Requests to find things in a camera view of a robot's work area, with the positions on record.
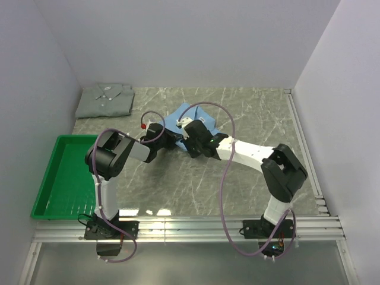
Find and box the light blue long sleeve shirt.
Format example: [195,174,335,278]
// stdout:
[164,103,219,151]

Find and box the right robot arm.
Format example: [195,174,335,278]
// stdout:
[176,117,308,238]

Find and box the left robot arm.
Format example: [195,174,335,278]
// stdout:
[85,123,182,239]

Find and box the folded grey shirt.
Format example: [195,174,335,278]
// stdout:
[75,83,135,119]

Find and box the green plastic tray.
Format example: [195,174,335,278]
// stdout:
[31,135,97,220]

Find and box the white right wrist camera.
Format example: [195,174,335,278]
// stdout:
[176,117,193,128]

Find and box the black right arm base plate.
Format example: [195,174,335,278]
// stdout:
[239,219,296,261]

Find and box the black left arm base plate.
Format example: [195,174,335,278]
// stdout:
[77,214,139,258]

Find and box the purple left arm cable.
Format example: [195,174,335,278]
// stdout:
[91,111,167,264]

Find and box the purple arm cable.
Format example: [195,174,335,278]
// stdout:
[91,111,167,264]
[178,102,297,261]

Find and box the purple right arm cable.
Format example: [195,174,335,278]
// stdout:
[178,102,297,261]

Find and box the aluminium right side rail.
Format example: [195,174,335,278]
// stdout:
[284,89,331,216]

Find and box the aluminium rail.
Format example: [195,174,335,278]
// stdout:
[284,89,331,216]
[32,216,346,243]

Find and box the aluminium front rail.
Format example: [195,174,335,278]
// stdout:
[32,216,346,243]

